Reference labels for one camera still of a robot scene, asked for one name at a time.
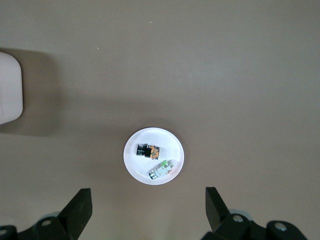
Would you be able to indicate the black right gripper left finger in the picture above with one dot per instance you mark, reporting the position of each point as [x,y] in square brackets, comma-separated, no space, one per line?
[72,217]

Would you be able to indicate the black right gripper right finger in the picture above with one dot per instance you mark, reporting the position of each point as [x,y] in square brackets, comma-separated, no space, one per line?
[217,215]

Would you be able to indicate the orange and black switch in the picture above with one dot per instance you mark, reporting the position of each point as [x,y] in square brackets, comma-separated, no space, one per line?
[150,152]

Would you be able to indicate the pale pink round plate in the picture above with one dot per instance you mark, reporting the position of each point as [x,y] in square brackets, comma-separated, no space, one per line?
[155,137]

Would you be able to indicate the pale pink lidded storage box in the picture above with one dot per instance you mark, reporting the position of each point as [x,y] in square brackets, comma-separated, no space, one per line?
[10,87]

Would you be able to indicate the green and white switch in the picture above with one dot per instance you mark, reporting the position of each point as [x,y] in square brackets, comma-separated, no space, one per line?
[161,171]

